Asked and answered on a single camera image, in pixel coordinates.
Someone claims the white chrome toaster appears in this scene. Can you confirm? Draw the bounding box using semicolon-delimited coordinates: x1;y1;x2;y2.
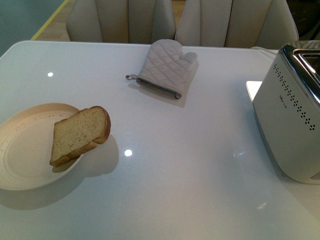
253;40;320;185

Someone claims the beige chair left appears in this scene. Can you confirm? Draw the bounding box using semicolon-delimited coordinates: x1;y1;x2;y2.
66;0;176;44

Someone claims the bread slice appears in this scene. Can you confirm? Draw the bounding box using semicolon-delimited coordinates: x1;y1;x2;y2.
49;106;111;168

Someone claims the beige chair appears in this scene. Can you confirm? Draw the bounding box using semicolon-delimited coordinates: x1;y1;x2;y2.
66;0;176;44
175;0;299;49

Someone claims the grey quilted oven mitt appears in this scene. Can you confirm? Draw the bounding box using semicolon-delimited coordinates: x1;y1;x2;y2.
125;39;198;99

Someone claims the beige chair right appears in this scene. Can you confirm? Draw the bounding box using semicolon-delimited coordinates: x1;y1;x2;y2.
175;0;299;49

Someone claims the cream round plate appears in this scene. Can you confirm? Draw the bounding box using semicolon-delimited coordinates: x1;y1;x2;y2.
0;103;80;191

